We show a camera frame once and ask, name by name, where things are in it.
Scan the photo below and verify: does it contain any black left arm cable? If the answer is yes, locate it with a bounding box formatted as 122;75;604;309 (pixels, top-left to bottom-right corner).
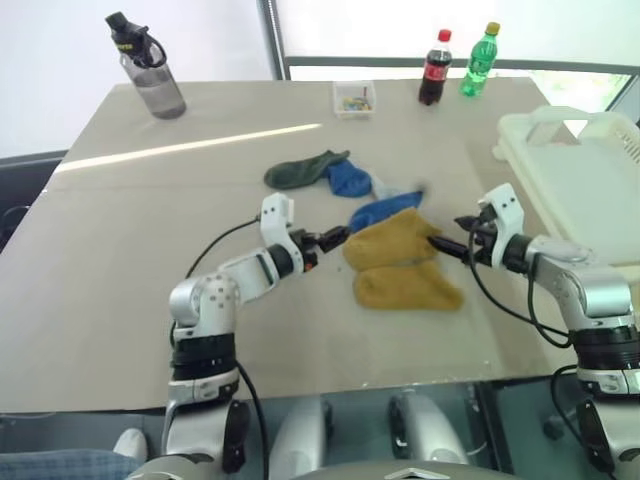
183;215;263;279

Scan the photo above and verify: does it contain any grey metal pole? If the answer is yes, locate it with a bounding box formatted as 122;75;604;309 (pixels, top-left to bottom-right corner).
256;0;292;82

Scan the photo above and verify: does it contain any cola bottle red cap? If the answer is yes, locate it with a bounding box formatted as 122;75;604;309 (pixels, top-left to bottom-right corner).
418;28;454;108

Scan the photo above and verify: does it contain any white plastic basket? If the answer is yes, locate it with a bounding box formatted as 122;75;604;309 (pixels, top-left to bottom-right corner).
491;105;640;282

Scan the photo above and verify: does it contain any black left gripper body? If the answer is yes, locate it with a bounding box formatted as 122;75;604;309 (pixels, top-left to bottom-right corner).
292;228;327;274

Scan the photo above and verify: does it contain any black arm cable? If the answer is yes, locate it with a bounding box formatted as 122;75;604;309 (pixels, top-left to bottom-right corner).
183;215;263;279
466;223;572;348

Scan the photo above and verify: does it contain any grey water bottle black lid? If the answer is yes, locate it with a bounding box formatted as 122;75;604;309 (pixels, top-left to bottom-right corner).
104;11;188;121

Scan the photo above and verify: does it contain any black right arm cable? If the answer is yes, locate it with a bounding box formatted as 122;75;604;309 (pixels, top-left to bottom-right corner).
466;223;572;348

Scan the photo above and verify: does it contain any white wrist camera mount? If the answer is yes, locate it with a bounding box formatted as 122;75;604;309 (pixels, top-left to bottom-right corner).
476;182;526;267
259;193;297;251

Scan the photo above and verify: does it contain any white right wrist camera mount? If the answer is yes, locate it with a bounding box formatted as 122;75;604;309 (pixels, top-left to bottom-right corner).
476;182;526;267

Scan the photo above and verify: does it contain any mustard yellow sock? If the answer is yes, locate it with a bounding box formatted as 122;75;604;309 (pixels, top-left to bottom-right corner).
352;259;465;313
341;208;444;274

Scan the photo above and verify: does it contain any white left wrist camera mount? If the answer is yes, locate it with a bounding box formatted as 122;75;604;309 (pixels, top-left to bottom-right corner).
259;193;297;251

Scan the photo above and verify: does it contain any light grey sock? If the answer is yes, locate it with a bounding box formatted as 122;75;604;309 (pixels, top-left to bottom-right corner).
371;175;427;201

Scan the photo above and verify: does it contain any person's blue jeans leg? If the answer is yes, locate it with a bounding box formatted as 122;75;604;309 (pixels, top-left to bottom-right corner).
0;448;147;480

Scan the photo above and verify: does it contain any blue sock with grey toe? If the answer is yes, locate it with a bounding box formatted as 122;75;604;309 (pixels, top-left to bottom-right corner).
347;190;427;234

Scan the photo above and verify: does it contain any silver robot torso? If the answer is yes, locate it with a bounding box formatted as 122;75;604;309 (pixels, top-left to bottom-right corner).
124;452;507;480

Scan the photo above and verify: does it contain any beige table cover sheet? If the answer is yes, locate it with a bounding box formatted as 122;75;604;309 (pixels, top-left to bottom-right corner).
0;74;596;415

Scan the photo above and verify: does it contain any green soda bottle yellow cap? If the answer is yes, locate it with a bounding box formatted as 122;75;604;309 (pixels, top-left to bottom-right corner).
458;21;503;98

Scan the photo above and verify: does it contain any black chair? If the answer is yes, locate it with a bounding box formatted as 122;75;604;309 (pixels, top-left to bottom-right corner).
0;149;70;254

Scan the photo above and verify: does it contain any clear plastic box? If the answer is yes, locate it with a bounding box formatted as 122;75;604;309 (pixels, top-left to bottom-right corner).
332;80;378;122

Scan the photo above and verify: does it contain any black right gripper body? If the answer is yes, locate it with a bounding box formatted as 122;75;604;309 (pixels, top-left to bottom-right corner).
464;206;499;269

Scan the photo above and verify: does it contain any silver robot leg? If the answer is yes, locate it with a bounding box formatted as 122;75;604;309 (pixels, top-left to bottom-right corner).
269;397;335;480
388;391;471;469

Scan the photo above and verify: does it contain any grey window frame rail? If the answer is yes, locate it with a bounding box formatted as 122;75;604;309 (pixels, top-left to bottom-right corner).
285;56;640;77

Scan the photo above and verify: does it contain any bright blue crumpled sock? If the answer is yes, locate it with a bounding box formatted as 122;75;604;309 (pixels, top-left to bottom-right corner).
326;159;375;198

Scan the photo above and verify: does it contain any dark green sock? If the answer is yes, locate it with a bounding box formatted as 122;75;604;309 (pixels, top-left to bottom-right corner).
263;149;351;191

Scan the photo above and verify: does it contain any white shoe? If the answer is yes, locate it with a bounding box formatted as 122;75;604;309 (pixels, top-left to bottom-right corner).
113;427;149;462

